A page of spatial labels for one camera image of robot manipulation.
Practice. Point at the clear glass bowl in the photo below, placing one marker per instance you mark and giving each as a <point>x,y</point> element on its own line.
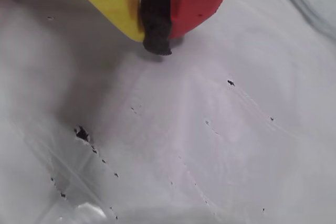
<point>315,3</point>

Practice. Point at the white tablecloth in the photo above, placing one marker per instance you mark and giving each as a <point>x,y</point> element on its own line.
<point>183,129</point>

